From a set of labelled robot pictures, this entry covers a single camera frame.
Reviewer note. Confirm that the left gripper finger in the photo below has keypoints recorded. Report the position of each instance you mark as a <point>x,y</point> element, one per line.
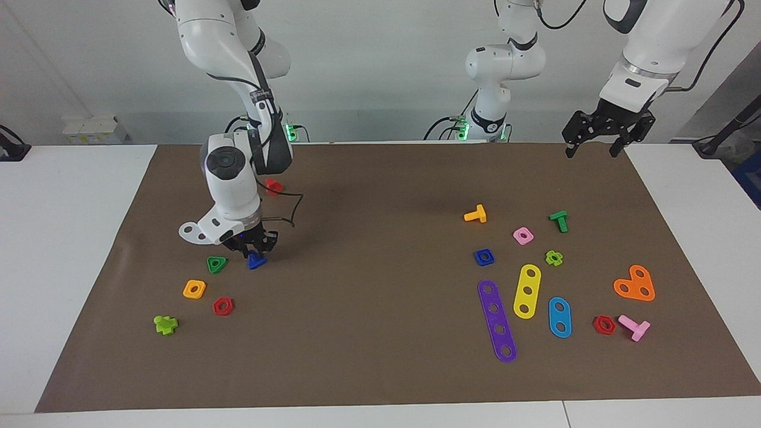
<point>570,148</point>
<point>618,147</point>

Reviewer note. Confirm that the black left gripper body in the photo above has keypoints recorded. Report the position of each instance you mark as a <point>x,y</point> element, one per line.
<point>612,122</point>

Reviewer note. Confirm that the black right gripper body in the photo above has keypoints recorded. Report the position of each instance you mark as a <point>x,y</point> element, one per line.
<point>258,236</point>

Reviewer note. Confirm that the blue triangle toy screw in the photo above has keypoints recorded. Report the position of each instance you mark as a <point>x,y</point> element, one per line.
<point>257,262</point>

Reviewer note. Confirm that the blue square toy nut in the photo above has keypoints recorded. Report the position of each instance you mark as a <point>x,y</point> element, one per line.
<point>490,260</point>

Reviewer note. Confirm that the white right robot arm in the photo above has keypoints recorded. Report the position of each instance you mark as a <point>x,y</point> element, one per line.
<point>229,190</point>

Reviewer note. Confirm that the green triangle toy nut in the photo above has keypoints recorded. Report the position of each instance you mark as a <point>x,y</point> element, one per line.
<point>223,261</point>

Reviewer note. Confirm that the red toy screw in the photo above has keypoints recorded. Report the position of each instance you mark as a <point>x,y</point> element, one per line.
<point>274,188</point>

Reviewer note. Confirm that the red hexagon toy nut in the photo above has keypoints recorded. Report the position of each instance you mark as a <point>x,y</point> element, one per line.
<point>230,307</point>
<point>612,326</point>

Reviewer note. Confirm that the white curved hole plate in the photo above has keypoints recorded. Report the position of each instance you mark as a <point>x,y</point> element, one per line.
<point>195,233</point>

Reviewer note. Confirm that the orange square toy nut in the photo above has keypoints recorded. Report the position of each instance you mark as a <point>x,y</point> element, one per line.
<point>188,291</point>

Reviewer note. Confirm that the green toy screw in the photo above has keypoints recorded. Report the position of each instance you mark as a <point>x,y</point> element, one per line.
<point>560,221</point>

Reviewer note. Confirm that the pink square toy nut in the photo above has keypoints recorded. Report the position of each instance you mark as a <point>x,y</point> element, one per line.
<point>529,233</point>

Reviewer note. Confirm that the lime cross toy screw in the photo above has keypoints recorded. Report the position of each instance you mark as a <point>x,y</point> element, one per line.
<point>165,325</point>

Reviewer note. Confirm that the lime cross toy nut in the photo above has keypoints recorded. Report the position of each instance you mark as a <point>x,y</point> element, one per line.
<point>559,258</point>

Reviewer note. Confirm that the orange toy screw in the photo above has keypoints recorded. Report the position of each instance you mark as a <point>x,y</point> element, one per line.
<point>477,215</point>

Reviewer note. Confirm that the brown table mat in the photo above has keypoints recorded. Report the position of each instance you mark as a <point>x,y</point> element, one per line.
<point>357,327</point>

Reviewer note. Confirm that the blue crate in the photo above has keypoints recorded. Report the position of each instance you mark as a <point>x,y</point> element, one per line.
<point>750,178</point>

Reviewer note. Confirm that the orange heart hole plate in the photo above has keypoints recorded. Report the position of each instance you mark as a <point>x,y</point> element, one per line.
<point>635,285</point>

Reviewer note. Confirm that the yellow three-hole plate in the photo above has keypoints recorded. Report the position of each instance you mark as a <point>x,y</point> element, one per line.
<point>528,282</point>

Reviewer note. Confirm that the blue two-hole plate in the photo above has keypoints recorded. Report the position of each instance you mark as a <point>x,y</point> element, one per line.
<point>560,317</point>

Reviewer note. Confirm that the pink toy screw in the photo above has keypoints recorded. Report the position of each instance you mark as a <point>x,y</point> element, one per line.
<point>639,329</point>

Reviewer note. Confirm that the purple four-hole plate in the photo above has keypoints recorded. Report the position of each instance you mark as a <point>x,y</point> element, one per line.
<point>496,319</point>

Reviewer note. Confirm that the black table clamp device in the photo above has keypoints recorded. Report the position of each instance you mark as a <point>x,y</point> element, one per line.
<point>12,151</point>

